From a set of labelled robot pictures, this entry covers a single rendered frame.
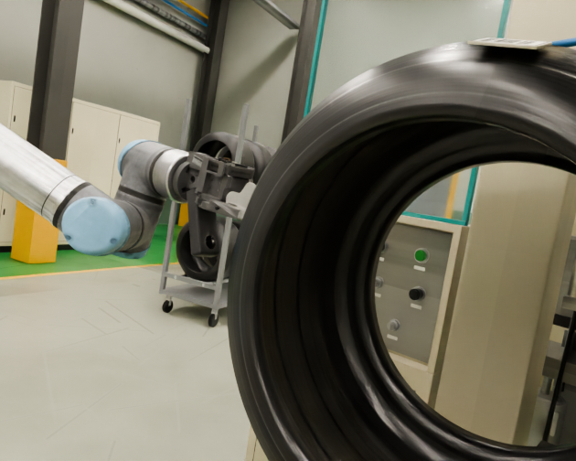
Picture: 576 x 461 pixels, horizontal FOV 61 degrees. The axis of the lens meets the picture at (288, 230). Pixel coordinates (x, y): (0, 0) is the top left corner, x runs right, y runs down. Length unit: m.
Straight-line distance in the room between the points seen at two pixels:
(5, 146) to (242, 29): 11.66
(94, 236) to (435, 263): 0.85
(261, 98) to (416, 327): 10.50
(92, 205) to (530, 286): 0.68
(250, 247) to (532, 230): 0.44
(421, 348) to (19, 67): 8.67
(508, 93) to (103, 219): 0.58
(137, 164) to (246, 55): 11.27
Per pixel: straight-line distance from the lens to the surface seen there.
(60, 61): 6.19
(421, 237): 1.32
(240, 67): 12.15
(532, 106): 0.46
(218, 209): 0.76
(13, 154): 0.87
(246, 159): 4.28
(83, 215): 0.80
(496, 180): 0.85
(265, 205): 0.58
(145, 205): 0.93
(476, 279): 0.85
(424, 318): 1.33
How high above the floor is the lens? 1.29
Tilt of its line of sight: 5 degrees down
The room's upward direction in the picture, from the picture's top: 9 degrees clockwise
